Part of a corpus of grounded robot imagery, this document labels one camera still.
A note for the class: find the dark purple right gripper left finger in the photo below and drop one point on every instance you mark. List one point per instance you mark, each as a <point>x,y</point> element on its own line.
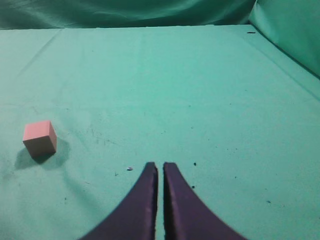
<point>135,217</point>

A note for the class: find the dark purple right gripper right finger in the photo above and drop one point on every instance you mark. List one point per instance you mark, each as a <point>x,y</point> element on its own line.
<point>186,217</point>

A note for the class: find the pink cube block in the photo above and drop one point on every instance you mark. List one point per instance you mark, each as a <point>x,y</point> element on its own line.
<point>39,138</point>

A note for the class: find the green table cloth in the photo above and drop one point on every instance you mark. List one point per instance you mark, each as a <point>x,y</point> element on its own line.
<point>239,117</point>

